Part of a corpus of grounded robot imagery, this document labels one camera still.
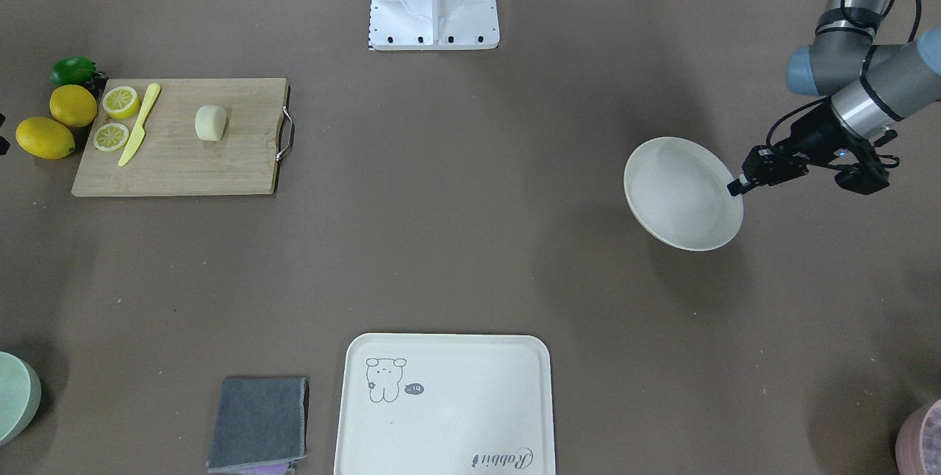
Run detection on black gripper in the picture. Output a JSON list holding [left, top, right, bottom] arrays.
[[727, 99, 892, 197]]

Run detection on beige round plate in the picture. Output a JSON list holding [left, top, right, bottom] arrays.
[[623, 137, 744, 251]]

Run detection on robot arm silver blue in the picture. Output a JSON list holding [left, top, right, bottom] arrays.
[[727, 0, 940, 196]]

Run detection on cream rectangular tray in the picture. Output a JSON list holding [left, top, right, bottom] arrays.
[[334, 333, 557, 474]]

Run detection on pink bowl with ice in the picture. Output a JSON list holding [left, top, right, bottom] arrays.
[[895, 400, 940, 474]]

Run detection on grey folded cloth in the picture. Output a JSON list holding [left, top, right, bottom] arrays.
[[207, 376, 308, 474]]

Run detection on wooden cutting board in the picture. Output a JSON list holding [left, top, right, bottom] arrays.
[[73, 77, 289, 197]]

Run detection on yellow plastic knife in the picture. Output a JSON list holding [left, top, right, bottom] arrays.
[[118, 82, 162, 167]]

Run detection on lemon slice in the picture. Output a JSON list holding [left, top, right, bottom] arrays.
[[91, 122, 131, 152], [101, 86, 141, 120]]

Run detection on whole yellow lemon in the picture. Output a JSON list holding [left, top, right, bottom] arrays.
[[49, 85, 98, 129], [15, 117, 75, 160]]

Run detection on green lime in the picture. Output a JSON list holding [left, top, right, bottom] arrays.
[[49, 56, 98, 86]]

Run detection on mint green bowl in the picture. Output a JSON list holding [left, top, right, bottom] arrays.
[[1, 351, 43, 445]]

